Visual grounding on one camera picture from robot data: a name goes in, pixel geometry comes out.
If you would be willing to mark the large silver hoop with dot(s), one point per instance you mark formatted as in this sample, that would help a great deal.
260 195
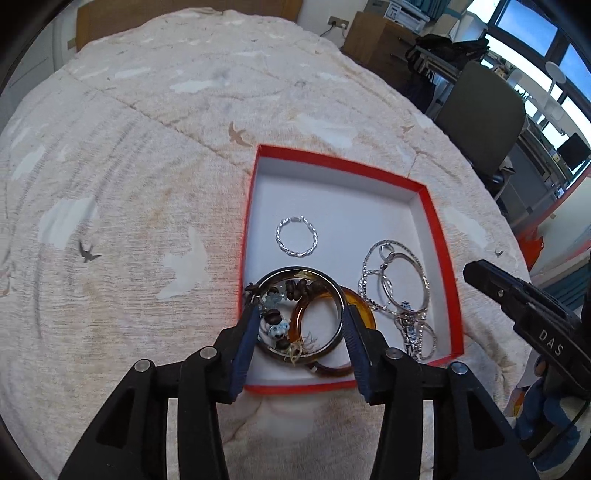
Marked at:
369 258

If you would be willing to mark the red cardboard box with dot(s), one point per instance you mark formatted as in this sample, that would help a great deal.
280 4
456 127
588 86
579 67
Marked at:
332 194

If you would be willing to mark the black bag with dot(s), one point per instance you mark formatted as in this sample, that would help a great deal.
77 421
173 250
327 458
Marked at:
443 48

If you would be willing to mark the brown tortoiseshell bangle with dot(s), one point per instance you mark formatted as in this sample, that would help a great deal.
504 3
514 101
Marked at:
334 370

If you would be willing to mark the white desk lamp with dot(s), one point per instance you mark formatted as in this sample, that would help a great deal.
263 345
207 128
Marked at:
556 74

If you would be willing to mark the wall outlet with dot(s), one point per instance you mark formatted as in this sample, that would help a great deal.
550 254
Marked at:
338 21

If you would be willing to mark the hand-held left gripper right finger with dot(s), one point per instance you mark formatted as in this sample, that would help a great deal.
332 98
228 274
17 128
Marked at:
358 341

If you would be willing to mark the black monitor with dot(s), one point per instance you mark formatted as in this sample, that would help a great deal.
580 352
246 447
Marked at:
572 150

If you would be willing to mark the window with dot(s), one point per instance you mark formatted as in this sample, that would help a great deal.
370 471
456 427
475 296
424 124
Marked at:
531 27

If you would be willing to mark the grey chair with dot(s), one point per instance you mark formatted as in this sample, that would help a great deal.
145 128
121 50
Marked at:
480 110

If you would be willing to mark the medium silver hoop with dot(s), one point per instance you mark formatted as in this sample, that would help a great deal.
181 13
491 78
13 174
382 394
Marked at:
387 295

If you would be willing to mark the wooden headboard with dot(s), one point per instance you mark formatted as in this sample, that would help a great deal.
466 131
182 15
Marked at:
184 7

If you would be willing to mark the person's right hand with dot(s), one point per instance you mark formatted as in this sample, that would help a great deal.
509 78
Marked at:
547 401

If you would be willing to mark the amber bangle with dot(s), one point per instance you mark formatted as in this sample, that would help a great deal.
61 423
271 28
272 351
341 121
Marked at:
364 311

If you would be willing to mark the white printer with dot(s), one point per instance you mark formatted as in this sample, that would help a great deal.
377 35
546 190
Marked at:
397 9

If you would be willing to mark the wide silver metal bangle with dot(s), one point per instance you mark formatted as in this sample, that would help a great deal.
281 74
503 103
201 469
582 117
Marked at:
300 272

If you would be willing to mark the wooden drawer cabinet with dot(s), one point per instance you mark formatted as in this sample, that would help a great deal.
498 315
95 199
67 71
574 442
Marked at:
378 46

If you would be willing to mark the small silver hoop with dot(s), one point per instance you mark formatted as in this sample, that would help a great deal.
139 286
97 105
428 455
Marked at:
434 341

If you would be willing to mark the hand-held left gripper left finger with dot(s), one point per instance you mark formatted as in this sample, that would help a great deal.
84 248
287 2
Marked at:
247 332

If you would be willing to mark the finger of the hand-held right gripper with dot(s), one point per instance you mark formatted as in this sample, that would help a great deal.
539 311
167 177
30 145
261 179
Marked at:
521 304

